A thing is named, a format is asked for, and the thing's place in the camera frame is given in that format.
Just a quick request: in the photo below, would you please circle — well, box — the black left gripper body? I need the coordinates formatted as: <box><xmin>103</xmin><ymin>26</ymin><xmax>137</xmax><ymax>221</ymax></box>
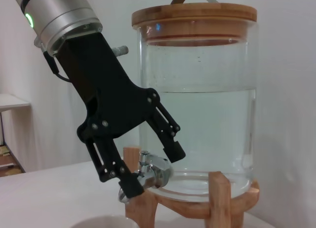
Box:
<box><xmin>53</xmin><ymin>32</ymin><xmax>161</xmax><ymax>142</ymax></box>

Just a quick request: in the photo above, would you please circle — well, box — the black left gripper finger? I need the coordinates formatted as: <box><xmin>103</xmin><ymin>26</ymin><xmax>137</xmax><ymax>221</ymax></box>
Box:
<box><xmin>148</xmin><ymin>99</ymin><xmax>186</xmax><ymax>163</ymax></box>
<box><xmin>83</xmin><ymin>136</ymin><xmax>145</xmax><ymax>198</ymax></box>

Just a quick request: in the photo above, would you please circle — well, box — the chrome faucet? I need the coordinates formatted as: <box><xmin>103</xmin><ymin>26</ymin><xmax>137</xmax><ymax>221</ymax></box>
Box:
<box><xmin>118</xmin><ymin>151</ymin><xmax>173</xmax><ymax>204</ymax></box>

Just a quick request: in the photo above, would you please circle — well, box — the red cup with white inside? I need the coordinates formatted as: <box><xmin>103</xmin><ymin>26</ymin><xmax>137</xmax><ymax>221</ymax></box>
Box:
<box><xmin>70</xmin><ymin>214</ymin><xmax>136</xmax><ymax>228</ymax></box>

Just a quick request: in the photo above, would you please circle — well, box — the glass water dispenser jar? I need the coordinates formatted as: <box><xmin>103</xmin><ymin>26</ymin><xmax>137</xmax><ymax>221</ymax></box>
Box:
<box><xmin>134</xmin><ymin>20</ymin><xmax>260</xmax><ymax>198</ymax></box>

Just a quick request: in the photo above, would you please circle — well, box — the wooden dispenser stand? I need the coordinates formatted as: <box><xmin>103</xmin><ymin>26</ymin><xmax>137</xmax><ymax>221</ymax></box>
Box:
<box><xmin>122</xmin><ymin>146</ymin><xmax>260</xmax><ymax>228</ymax></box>

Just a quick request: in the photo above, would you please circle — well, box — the white shelf rack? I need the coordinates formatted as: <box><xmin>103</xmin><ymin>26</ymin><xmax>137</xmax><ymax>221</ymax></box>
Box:
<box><xmin>0</xmin><ymin>93</ymin><xmax>33</xmax><ymax>177</ymax></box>

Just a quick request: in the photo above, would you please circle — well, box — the left wrist connector cable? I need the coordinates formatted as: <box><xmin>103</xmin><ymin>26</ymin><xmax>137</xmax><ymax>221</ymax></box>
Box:
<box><xmin>43</xmin><ymin>45</ymin><xmax>129</xmax><ymax>82</ymax></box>

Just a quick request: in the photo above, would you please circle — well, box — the bamboo lid with metal handle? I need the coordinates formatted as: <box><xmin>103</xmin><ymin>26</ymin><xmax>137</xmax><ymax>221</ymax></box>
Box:
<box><xmin>131</xmin><ymin>0</ymin><xmax>257</xmax><ymax>45</ymax></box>

